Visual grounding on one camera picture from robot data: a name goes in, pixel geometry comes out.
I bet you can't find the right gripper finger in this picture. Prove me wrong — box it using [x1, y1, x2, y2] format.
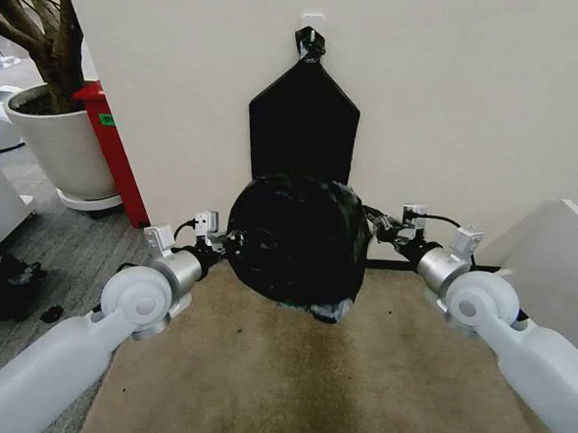
[361, 205, 405, 227]
[370, 219, 409, 246]

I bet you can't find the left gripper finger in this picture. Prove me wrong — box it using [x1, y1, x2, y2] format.
[217, 226, 247, 247]
[214, 243, 239, 265]

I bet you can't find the black garbage bag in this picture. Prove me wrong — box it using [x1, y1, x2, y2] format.
[220, 168, 376, 326]

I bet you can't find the flat black hanging bag stack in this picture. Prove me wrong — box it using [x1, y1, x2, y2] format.
[243, 22, 367, 188]

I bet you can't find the crumpled black plastic bag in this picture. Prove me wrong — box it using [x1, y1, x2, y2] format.
[0, 252, 50, 333]

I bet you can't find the white pot saucer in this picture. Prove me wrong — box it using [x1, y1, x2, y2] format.
[54, 186, 125, 216]

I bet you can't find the white slanted box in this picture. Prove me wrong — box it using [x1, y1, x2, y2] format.
[466, 192, 578, 363]

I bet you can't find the red cabinet stand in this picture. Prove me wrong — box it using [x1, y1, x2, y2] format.
[63, 77, 160, 229]

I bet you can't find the beige floor mat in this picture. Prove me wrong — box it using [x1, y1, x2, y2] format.
[78, 249, 578, 433]

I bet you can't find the small black plastic scrap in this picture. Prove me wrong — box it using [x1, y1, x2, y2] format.
[37, 304, 65, 325]

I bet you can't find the white round plant pot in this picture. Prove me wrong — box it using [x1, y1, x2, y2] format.
[0, 80, 125, 204]

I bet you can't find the potted tree plant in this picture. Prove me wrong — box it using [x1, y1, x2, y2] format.
[0, 0, 93, 117]

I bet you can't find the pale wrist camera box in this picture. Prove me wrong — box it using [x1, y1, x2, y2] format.
[400, 202, 429, 232]
[192, 210, 220, 241]

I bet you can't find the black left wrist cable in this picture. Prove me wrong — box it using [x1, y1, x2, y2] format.
[171, 217, 201, 249]

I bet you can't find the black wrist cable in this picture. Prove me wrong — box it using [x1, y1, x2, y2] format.
[420, 212, 463, 234]
[171, 217, 201, 249]

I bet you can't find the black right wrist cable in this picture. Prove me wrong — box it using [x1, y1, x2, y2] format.
[420, 212, 463, 234]

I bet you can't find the white wall hook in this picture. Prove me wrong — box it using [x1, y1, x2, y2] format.
[301, 11, 326, 34]

